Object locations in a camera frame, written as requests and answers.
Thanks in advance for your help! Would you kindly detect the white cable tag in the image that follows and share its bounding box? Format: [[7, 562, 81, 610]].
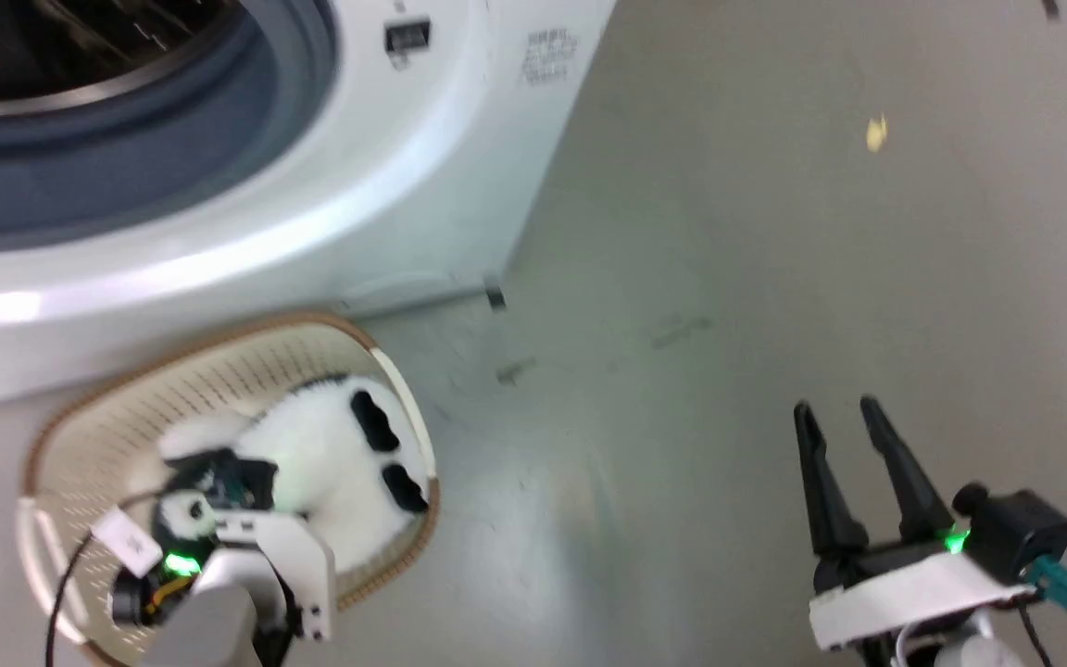
[[89, 508, 164, 576]]

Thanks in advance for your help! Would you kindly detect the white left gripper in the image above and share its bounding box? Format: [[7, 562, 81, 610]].
[[163, 451, 337, 643]]

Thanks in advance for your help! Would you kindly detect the white front-load washing machine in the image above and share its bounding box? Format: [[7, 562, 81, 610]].
[[0, 0, 620, 415]]

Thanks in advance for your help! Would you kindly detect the cream basket with brown rim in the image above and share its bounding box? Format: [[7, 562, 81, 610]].
[[17, 313, 442, 667]]

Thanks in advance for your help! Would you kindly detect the black and white panda plush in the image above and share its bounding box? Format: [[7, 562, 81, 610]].
[[152, 372, 433, 573]]

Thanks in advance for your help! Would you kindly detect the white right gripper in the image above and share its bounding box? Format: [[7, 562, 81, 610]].
[[793, 395, 1039, 652]]

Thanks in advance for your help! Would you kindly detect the grey rubber door gasket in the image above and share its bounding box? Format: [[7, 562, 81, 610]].
[[0, 0, 340, 257]]

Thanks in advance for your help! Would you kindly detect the steel washing machine drum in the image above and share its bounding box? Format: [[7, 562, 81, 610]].
[[0, 0, 247, 118]]

